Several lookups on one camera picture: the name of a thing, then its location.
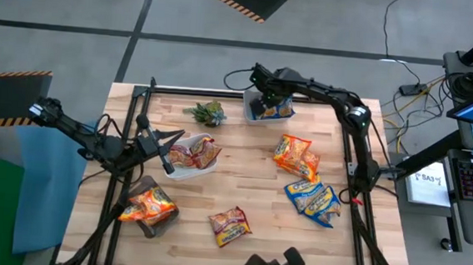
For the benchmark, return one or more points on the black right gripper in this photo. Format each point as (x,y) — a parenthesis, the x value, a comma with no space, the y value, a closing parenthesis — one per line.
(269,82)

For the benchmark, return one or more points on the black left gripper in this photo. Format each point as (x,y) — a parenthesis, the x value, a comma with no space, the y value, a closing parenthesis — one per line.
(150,143)

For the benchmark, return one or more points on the orange Maruchan noodle packet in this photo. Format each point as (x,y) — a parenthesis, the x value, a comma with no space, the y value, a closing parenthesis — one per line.
(128,214)
(291,149)
(307,168)
(154,204)

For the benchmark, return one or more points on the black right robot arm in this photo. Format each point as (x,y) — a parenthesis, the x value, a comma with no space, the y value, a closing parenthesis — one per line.
(358,116)

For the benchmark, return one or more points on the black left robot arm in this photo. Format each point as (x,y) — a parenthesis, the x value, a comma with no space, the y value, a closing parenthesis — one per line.
(74,131)

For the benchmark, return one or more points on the grey plastic bin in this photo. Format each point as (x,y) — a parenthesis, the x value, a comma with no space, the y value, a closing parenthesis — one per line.
(246,104)

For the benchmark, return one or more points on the white plastic bin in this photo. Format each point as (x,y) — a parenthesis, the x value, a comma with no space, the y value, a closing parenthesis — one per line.
(187,173)

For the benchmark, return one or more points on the small green succulent plant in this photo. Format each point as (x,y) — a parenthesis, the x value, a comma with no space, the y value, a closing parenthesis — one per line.
(208,114)

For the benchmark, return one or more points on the blue cloth sheet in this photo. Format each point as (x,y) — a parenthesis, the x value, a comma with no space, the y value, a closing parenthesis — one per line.
(48,198)

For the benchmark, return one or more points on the black floor power adapter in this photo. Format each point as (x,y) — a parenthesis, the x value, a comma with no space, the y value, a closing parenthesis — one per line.
(412,89)

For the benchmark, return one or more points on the black diagonal stand leg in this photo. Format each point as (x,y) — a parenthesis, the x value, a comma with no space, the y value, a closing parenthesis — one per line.
(435,150)

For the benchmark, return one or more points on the white paper sheet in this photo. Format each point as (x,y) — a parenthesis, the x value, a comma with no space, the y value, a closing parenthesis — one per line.
(429,187)

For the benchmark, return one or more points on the black caster wheel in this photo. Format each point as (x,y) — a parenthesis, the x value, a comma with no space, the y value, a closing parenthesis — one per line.
(447,244)

